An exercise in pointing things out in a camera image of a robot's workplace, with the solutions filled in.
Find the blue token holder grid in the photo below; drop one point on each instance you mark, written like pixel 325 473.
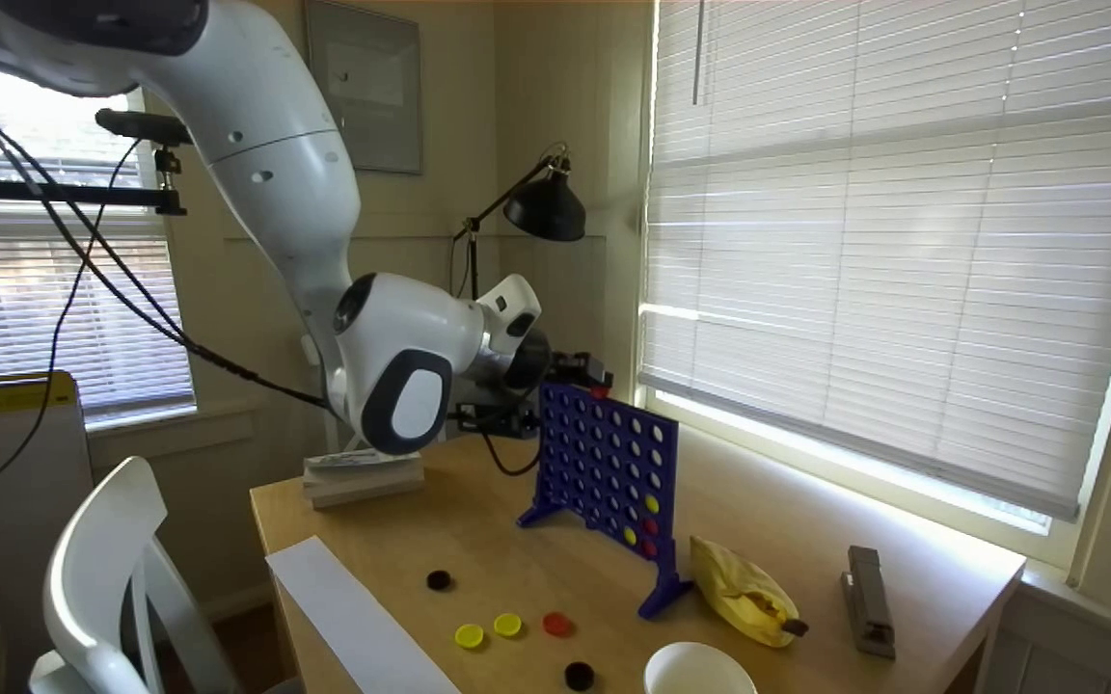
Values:
pixel 606 474

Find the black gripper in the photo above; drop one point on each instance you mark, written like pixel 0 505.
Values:
pixel 575 368

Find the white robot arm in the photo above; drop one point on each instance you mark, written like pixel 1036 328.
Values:
pixel 289 167

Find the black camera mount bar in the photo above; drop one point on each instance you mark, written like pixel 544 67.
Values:
pixel 56 194

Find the grey wall panel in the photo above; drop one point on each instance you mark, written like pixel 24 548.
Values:
pixel 366 82

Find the black game token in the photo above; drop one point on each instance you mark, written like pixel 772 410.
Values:
pixel 436 578
pixel 575 674

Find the white paper strip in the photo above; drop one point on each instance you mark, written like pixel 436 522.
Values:
pixel 358 621

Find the red game token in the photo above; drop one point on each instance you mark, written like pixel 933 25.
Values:
pixel 559 626

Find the yellow banana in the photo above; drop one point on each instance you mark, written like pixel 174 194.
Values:
pixel 745 595

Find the large white window blinds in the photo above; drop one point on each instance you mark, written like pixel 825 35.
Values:
pixel 906 216

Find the yellow game token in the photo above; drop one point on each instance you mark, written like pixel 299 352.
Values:
pixel 469 632
pixel 506 626

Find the dotted white paper cup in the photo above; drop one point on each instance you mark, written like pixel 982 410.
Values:
pixel 697 674

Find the small window blinds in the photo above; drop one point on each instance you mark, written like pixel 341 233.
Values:
pixel 61 310

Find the grey rectangular block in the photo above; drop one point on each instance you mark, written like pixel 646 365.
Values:
pixel 366 481

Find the yellow edged board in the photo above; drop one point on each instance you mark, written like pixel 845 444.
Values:
pixel 0 392

